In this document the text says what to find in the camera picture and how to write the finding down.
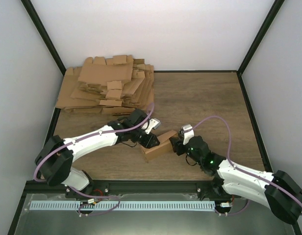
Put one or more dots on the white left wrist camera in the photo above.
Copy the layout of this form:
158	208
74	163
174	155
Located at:
152	123

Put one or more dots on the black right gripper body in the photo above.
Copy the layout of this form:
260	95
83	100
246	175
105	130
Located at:
178	146

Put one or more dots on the stack of flat cardboard boxes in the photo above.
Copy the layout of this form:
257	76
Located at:
112	86

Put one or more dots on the black frame post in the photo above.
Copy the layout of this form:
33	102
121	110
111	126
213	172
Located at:
271	15
29	7

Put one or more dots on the light blue slotted strip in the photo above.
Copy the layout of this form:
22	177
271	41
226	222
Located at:
201	206

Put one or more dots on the black right frame post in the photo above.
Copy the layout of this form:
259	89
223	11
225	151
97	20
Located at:
271	15

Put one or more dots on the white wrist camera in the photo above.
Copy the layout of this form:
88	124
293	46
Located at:
152	123
186	133

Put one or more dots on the grey metal front plate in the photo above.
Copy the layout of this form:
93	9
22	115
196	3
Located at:
245	219

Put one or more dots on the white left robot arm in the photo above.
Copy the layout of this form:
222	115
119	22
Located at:
55	160

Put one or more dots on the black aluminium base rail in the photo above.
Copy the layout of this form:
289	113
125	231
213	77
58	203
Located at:
202	189

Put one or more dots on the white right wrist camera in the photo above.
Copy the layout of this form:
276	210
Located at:
186	133

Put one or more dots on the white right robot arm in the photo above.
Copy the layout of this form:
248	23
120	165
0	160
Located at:
276	191

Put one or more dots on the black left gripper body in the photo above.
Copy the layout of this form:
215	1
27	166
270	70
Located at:
146	143

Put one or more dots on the black left frame post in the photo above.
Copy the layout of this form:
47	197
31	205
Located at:
29	7

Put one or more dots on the brown cardboard box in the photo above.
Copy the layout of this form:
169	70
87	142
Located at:
157	151

